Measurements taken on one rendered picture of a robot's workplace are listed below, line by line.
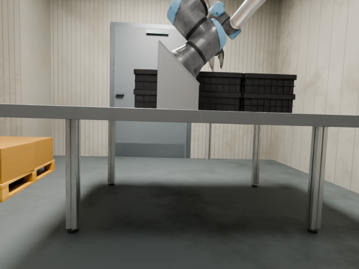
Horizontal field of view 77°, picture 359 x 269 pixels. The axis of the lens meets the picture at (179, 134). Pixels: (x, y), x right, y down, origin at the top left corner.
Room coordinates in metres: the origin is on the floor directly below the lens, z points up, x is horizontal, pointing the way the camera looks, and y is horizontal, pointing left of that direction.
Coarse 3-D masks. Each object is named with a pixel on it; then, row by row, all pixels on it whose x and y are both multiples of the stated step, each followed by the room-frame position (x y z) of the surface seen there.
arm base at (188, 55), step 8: (184, 48) 0.91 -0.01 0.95; (192, 48) 0.90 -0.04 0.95; (176, 56) 0.89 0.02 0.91; (184, 56) 0.88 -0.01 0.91; (192, 56) 0.89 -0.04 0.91; (200, 56) 0.91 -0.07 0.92; (184, 64) 0.88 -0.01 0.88; (192, 64) 0.89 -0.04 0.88; (200, 64) 0.92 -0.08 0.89; (192, 72) 0.90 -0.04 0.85
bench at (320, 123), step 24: (72, 120) 1.24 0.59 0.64; (120, 120) 0.69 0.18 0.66; (144, 120) 0.70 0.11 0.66; (168, 120) 0.70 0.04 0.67; (192, 120) 0.70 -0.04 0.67; (216, 120) 0.71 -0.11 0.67; (240, 120) 0.71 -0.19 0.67; (264, 120) 0.72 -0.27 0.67; (288, 120) 0.72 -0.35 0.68; (312, 120) 0.73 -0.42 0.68; (336, 120) 0.73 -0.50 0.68; (72, 144) 1.24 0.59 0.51; (312, 144) 1.37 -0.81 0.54; (72, 168) 1.24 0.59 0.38; (312, 168) 1.36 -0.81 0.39; (72, 192) 1.24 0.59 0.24; (312, 192) 1.34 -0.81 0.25; (72, 216) 1.24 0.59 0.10; (312, 216) 1.32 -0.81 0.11
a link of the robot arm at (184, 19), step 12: (180, 0) 0.89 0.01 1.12; (192, 0) 0.90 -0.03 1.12; (204, 0) 0.91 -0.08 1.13; (216, 0) 0.96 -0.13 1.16; (168, 12) 0.92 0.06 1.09; (180, 12) 0.90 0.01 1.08; (192, 12) 0.90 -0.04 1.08; (204, 12) 0.93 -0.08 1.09; (180, 24) 0.92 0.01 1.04; (192, 24) 0.90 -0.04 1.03
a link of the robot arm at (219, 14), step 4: (216, 4) 1.31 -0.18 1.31; (220, 4) 1.31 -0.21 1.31; (212, 8) 1.31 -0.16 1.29; (216, 8) 1.31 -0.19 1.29; (220, 8) 1.31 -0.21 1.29; (224, 8) 1.31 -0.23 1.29; (212, 12) 1.33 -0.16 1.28; (216, 12) 1.31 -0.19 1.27; (220, 12) 1.31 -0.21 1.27; (224, 12) 1.34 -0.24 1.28; (208, 16) 1.41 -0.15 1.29; (212, 16) 1.36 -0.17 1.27; (216, 16) 1.33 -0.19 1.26; (220, 16) 1.33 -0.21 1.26; (224, 16) 1.33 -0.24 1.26; (228, 16) 1.34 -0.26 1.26; (220, 20) 1.34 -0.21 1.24; (224, 20) 1.33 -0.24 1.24
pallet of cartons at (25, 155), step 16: (0, 144) 1.92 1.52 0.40; (16, 144) 1.95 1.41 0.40; (32, 144) 2.13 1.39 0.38; (48, 144) 2.53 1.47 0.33; (0, 160) 1.68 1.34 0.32; (16, 160) 1.87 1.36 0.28; (32, 160) 2.13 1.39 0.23; (48, 160) 2.52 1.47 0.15; (0, 176) 1.68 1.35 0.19; (16, 176) 1.87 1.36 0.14; (32, 176) 2.14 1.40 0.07; (0, 192) 1.66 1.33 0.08; (16, 192) 1.85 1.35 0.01
